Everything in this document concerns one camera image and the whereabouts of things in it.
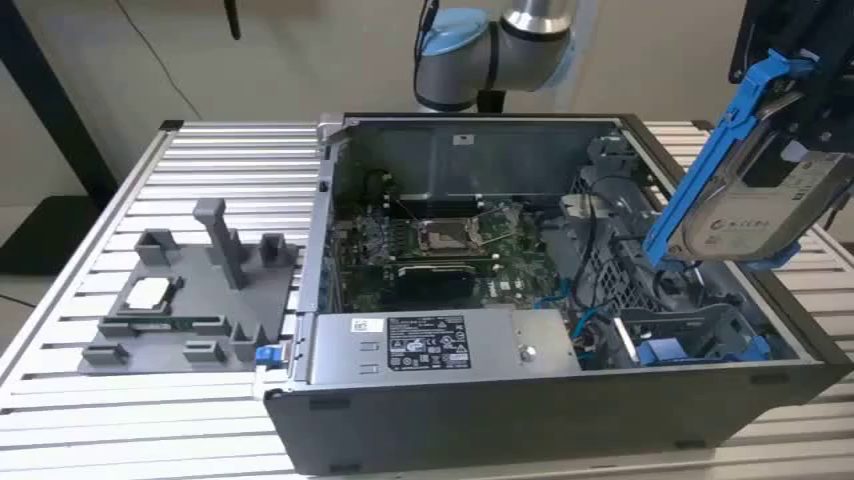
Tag blue disk wire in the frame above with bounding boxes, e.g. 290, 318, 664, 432
533, 293, 613, 351

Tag blue plastic clip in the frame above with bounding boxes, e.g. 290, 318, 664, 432
255, 344, 286, 374

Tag silver power supply unit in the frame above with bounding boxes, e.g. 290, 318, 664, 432
309, 307, 584, 387

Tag metal disk bay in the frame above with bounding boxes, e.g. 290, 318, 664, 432
572, 164, 803, 370

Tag CPU socket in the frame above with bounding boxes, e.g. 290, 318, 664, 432
413, 214, 486, 254

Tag grey parts rack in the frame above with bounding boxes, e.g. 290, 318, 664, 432
78, 198, 302, 376

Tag metal socket cover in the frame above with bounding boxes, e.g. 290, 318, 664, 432
470, 206, 524, 239

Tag black stand with base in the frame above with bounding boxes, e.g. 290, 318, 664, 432
0, 0, 121, 276

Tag green RAM stick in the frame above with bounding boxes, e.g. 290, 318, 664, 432
130, 317, 223, 334

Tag black open PC case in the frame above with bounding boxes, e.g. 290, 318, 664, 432
263, 112, 854, 476

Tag hard disk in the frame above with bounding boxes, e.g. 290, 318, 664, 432
642, 47, 854, 274

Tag black antenna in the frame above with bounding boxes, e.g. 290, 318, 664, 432
223, 0, 243, 41

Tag blue plastic bay bracket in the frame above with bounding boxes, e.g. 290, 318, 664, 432
637, 338, 740, 367

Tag silver CPU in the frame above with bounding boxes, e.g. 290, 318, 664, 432
125, 277, 181, 310

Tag black heat sink block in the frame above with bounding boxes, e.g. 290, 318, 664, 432
393, 262, 481, 309

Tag green motherboard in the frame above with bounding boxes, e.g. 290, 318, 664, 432
333, 197, 564, 314

